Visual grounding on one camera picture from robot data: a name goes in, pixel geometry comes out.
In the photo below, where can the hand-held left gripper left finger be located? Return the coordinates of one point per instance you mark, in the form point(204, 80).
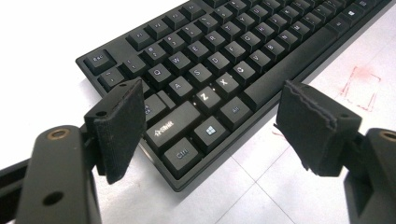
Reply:
point(120, 133)

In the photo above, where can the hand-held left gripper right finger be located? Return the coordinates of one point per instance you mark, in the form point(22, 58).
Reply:
point(314, 133)

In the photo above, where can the black keyboard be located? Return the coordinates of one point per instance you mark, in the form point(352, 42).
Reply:
point(218, 62)

